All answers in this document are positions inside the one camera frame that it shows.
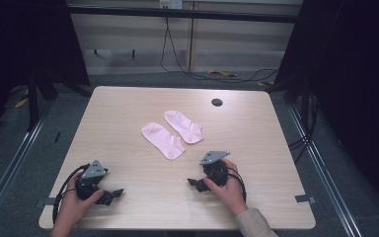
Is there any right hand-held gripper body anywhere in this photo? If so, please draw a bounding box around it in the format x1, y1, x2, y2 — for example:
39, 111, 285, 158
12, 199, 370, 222
199, 151, 231, 188

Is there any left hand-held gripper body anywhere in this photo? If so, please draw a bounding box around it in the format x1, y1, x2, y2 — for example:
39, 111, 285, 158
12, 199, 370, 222
75, 159, 114, 201

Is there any pink sock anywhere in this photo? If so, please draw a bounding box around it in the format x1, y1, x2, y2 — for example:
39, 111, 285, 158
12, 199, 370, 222
163, 110, 205, 145
140, 121, 187, 161

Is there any person's right hand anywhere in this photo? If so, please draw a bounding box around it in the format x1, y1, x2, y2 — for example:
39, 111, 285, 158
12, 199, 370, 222
203, 158, 249, 216

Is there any person's left hand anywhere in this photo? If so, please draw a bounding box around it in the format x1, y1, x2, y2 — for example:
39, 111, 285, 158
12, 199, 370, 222
53, 171, 106, 228

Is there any black metal stand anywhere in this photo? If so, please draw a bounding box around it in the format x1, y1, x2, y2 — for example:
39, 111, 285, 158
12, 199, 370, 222
26, 70, 41, 132

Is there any yellow object on floor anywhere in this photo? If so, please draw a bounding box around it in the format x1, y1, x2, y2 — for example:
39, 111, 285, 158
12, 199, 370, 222
207, 68, 238, 79

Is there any yellow floor scrap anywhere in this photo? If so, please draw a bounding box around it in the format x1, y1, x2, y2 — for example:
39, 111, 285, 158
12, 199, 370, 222
14, 96, 30, 110

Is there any black curtain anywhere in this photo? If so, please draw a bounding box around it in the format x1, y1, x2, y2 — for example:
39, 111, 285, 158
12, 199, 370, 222
0, 0, 92, 146
274, 0, 379, 218

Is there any black horizontal bar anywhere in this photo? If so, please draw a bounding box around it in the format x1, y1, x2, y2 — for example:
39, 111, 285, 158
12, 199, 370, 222
67, 4, 299, 24

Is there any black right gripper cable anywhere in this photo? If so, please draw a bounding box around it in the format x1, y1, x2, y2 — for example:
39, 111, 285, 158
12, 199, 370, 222
226, 167, 247, 203

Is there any metal floor rail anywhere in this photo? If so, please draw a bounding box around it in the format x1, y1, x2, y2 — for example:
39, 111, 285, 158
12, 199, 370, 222
287, 105, 363, 237
0, 108, 48, 228

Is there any bundle of black floor cables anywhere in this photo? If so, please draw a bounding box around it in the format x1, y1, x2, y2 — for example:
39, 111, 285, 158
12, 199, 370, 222
287, 93, 320, 164

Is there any black wall cable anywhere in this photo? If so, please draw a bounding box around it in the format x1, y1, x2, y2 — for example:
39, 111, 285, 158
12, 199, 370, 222
160, 16, 280, 84

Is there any white wall power outlet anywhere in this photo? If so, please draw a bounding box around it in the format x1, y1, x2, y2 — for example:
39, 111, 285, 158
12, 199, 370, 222
159, 0, 183, 10

